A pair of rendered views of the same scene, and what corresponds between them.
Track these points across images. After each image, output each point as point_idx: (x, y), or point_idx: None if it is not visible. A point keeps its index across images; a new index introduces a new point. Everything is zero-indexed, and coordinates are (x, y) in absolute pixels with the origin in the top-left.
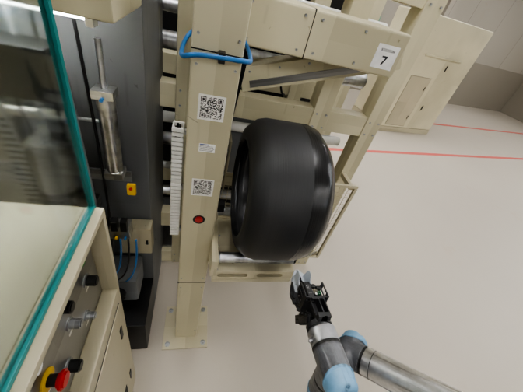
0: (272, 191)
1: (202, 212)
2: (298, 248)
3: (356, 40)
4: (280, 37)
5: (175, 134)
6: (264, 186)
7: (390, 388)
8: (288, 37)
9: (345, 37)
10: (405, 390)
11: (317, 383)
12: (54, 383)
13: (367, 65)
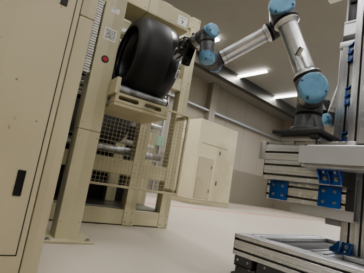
0: (152, 23)
1: (108, 53)
2: (170, 57)
3: (168, 10)
4: (137, 0)
5: (101, 0)
6: (148, 21)
7: (234, 47)
8: (141, 1)
9: (164, 8)
10: (238, 41)
11: (202, 38)
12: None
13: (176, 23)
